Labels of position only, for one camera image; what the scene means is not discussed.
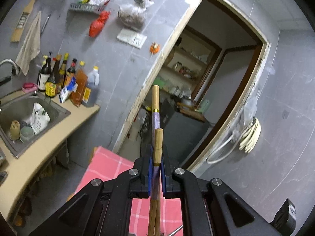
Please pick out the large oil jug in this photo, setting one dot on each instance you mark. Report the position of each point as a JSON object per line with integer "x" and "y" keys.
{"x": 91, "y": 88}

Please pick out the red cap sauce bottle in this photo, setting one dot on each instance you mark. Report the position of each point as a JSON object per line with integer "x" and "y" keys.
{"x": 70, "y": 73}

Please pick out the orange wall hook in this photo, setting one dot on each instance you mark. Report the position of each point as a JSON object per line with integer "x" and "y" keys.
{"x": 154, "y": 48}

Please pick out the grey wall shelf rack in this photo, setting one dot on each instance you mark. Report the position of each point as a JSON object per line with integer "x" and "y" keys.
{"x": 79, "y": 7}

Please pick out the cream rubber gloves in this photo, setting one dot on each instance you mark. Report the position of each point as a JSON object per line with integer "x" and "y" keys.
{"x": 250, "y": 136}

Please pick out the beige hanging towel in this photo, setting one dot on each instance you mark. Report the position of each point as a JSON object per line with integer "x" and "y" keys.
{"x": 31, "y": 45}

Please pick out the clear bag of dried goods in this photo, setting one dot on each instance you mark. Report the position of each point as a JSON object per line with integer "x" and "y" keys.
{"x": 134, "y": 15}

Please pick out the green box on shelf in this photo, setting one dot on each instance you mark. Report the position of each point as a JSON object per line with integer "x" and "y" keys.
{"x": 159, "y": 82}

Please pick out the pink sponge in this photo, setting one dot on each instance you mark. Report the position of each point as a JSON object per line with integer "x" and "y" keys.
{"x": 29, "y": 87}

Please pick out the grey cabinet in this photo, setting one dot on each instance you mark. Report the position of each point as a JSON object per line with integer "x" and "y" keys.
{"x": 181, "y": 133}

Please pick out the red plastic bag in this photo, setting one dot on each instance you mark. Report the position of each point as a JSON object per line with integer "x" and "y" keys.
{"x": 97, "y": 25}

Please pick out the yellow label sauce bottle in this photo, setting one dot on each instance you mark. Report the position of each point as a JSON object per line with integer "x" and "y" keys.
{"x": 53, "y": 80}

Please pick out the white wall switch socket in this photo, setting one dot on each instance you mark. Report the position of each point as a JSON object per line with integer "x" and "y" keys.
{"x": 131, "y": 38}

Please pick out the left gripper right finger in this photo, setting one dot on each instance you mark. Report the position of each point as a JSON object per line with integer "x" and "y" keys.
{"x": 170, "y": 188}

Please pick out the blue white packet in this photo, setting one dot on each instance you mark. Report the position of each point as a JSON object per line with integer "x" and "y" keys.
{"x": 67, "y": 90}

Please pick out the wooden grater board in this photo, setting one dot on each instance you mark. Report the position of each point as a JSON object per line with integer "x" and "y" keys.
{"x": 17, "y": 33}

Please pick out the stainless steel sink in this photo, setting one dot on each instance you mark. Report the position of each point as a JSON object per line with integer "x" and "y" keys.
{"x": 22, "y": 109}

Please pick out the white plastic jug on floor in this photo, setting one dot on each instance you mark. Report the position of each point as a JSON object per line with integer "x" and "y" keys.
{"x": 137, "y": 124}

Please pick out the chrome faucet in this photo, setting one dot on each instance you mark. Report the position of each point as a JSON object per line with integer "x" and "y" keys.
{"x": 9, "y": 67}

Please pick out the dark soy sauce bottle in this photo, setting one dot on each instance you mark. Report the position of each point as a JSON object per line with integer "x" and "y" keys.
{"x": 44, "y": 72}

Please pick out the wooden shelf unit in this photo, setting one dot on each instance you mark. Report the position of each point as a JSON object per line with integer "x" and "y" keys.
{"x": 189, "y": 64}

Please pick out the wooden chopstick purple band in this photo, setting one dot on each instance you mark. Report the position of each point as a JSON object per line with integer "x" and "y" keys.
{"x": 155, "y": 125}

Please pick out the white jug in sink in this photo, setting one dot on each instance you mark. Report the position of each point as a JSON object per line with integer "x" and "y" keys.
{"x": 39, "y": 118}

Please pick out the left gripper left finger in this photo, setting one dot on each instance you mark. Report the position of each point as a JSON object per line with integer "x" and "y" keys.
{"x": 144, "y": 165}

